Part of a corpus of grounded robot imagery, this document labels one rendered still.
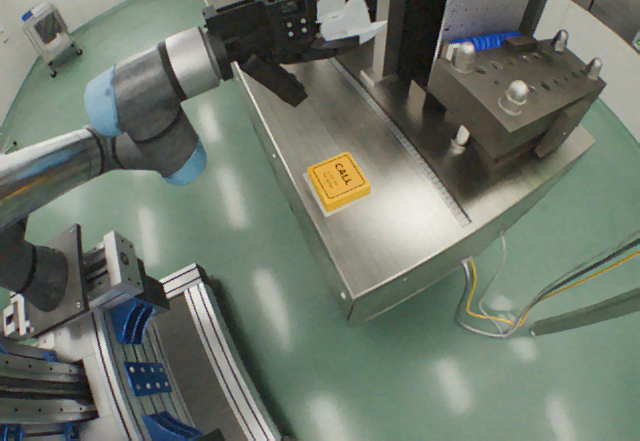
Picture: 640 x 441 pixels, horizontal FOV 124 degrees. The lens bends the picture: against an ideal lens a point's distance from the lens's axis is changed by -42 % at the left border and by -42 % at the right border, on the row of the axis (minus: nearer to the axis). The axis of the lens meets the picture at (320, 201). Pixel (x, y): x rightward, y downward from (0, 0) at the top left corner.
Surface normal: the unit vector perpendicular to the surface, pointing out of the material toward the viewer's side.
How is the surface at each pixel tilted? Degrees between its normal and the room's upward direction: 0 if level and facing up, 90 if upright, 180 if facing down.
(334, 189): 0
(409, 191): 0
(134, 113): 90
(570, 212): 0
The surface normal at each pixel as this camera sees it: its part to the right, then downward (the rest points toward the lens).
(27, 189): 0.99, 0.15
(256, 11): 0.43, 0.78
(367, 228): -0.06, -0.48
